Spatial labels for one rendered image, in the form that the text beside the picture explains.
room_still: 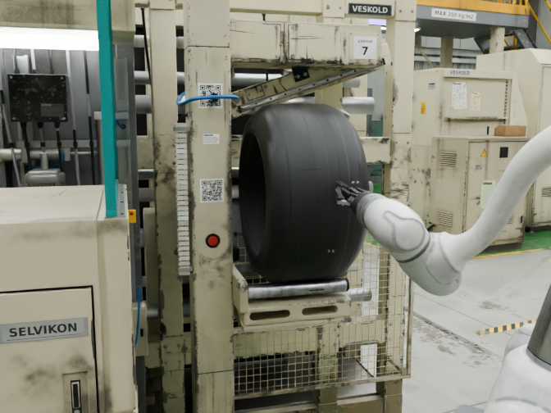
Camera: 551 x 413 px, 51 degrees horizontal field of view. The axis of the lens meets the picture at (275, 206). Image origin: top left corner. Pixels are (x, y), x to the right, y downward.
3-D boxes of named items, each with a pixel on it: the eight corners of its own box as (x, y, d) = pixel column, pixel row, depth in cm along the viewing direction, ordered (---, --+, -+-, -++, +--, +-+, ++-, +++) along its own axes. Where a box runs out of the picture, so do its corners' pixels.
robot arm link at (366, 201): (365, 198, 136) (355, 192, 141) (362, 234, 138) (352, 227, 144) (399, 197, 138) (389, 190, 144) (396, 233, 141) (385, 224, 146)
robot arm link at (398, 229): (352, 217, 136) (384, 251, 141) (380, 238, 122) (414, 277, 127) (384, 185, 136) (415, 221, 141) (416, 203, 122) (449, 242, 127)
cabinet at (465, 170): (462, 257, 602) (468, 138, 583) (426, 246, 654) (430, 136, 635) (525, 249, 638) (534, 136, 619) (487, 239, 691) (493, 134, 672)
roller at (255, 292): (241, 296, 183) (244, 302, 179) (242, 283, 182) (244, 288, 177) (343, 288, 192) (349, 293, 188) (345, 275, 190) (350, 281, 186)
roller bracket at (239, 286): (239, 314, 175) (239, 283, 173) (218, 279, 213) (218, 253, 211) (250, 313, 176) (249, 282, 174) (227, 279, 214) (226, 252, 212)
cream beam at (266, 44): (220, 61, 199) (220, 17, 196) (210, 68, 223) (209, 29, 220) (382, 65, 214) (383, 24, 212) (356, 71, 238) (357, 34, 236)
